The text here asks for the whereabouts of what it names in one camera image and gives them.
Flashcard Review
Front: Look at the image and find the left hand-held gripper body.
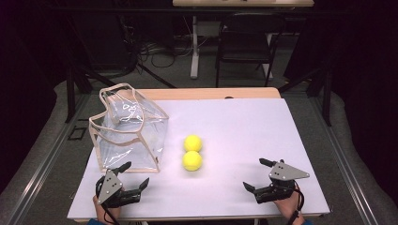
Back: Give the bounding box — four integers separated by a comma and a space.
95, 168, 143, 209

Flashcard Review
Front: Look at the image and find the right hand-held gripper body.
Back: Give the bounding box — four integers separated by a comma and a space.
254, 158, 311, 204

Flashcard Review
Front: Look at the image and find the clear plastic bag beige trim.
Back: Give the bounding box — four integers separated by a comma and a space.
88, 82, 170, 173

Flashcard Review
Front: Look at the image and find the yellow tennis ball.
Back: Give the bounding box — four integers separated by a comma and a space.
181, 150, 204, 172
183, 134, 204, 153

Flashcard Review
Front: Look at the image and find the person's left hand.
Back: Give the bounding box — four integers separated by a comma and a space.
92, 195, 122, 225

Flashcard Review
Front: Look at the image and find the person's right hand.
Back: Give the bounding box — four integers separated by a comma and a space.
274, 188, 303, 225

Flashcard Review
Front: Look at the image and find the black metal stand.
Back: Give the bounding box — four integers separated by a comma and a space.
64, 60, 114, 125
277, 67, 333, 128

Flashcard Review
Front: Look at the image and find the black stand leg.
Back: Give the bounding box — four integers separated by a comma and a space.
136, 62, 176, 90

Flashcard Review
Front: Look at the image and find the dark curtain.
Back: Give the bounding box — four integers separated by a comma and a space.
328, 0, 398, 198
0, 0, 69, 191

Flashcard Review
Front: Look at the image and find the black folding chair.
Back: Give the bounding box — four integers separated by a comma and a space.
215, 12, 286, 88

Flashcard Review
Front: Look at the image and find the light desk with white legs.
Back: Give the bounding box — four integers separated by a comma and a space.
172, 0, 315, 80

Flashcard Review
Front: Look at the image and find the right hand-held gripper cable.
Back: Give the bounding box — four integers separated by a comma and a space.
285, 181, 306, 225

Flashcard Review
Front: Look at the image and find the aluminium floor rail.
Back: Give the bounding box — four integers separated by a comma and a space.
308, 97, 381, 225
6, 93, 92, 225

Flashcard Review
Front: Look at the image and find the bundle of floor cables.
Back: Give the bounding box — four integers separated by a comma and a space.
123, 15, 210, 69

